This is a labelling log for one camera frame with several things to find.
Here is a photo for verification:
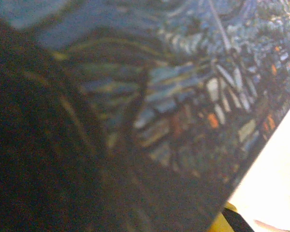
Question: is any blue starry night print box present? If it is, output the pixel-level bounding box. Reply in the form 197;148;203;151
0;0;290;232

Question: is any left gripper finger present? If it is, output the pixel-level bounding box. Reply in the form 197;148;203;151
210;202;256;232

